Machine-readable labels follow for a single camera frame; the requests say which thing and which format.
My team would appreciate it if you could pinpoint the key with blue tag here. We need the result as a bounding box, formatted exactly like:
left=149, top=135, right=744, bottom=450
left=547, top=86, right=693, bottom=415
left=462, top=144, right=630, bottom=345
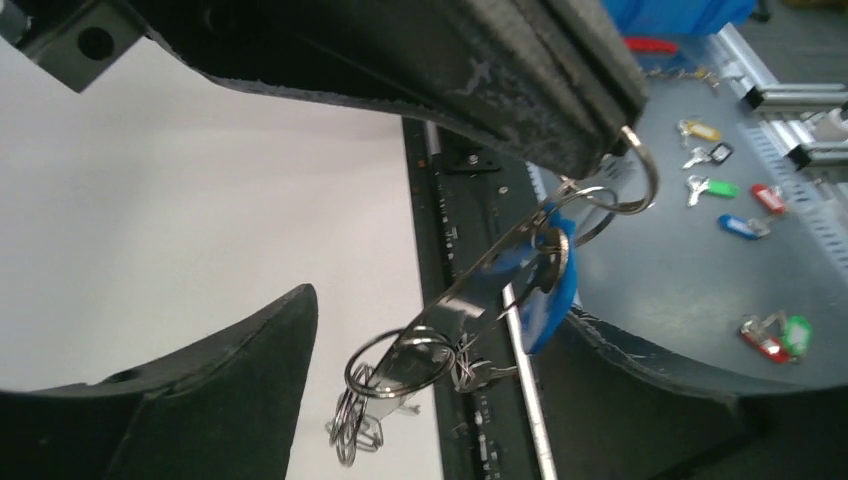
left=497, top=204, right=578, bottom=354

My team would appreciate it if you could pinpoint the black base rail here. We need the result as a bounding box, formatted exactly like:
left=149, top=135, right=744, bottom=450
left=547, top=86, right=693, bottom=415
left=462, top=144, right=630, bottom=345
left=402, top=119, right=558, bottom=479

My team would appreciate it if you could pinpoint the black key tag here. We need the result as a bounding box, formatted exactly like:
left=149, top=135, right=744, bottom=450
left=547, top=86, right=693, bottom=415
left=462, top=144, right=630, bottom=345
left=681, top=142, right=735, bottom=170

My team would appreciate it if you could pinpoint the green key tag far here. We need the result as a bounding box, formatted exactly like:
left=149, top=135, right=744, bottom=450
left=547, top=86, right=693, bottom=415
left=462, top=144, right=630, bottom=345
left=686, top=175, right=740, bottom=208

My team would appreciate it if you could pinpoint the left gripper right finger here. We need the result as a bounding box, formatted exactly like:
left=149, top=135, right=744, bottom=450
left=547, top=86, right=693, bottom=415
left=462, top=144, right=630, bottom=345
left=536, top=307, right=847, bottom=479

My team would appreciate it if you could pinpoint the red key tag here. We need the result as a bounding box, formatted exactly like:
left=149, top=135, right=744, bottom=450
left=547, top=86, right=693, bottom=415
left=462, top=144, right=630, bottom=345
left=739, top=316, right=791, bottom=364
left=749, top=184, right=788, bottom=215

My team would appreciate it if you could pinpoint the yellow key tag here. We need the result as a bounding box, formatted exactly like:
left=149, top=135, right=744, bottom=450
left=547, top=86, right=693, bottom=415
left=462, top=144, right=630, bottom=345
left=677, top=119, right=722, bottom=146

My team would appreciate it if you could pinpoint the red key tag far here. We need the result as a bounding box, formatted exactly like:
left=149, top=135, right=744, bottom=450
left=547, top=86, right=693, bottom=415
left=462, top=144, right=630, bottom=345
left=749, top=184, right=788, bottom=215

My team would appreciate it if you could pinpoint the blue key tag far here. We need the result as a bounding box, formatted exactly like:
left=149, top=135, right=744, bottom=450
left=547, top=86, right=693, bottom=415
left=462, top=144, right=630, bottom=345
left=717, top=214, right=771, bottom=240

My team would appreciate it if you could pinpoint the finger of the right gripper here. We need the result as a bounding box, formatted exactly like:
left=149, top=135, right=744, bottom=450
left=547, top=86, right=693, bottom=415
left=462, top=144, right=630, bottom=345
left=131, top=0, right=648, bottom=179

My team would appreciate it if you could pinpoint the green key tag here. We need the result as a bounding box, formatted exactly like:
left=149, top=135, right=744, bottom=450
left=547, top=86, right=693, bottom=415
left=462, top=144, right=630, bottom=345
left=782, top=315, right=813, bottom=358
left=686, top=175, right=740, bottom=208

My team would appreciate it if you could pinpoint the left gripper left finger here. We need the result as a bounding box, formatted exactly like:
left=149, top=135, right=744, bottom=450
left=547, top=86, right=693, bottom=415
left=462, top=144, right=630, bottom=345
left=1, top=284, right=318, bottom=479

